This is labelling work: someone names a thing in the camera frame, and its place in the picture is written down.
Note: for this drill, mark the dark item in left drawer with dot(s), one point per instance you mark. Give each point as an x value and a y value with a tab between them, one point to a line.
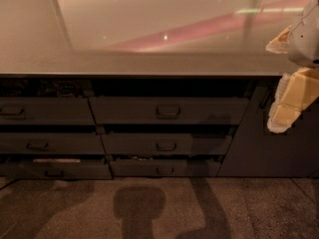
67	89

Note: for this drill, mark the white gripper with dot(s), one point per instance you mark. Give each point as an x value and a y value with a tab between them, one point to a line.
305	40

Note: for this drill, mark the grey drawer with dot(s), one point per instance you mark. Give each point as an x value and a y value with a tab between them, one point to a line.
45	111
85	169
166	143
156	110
165	168
50	143

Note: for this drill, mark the dark grey cabinet door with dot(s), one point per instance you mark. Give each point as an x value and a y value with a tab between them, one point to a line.
256	152

